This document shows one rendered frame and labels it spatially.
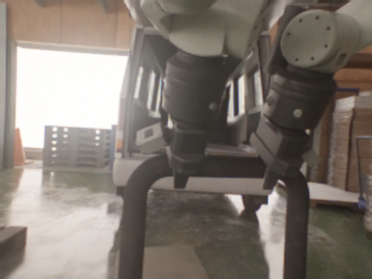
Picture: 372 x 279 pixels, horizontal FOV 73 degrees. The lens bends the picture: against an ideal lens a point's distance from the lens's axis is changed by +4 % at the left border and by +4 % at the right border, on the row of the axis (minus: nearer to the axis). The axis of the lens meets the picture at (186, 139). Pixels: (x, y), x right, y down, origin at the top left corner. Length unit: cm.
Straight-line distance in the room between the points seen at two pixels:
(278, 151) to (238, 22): 22
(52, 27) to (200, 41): 481
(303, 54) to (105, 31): 447
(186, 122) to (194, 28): 12
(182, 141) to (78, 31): 459
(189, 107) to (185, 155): 8
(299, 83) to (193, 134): 16
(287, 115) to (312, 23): 12
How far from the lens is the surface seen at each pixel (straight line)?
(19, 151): 568
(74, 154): 519
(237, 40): 30
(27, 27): 526
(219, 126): 413
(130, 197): 41
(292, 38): 37
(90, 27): 483
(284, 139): 41
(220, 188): 218
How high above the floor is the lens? 81
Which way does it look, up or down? 2 degrees down
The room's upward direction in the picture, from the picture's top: 3 degrees clockwise
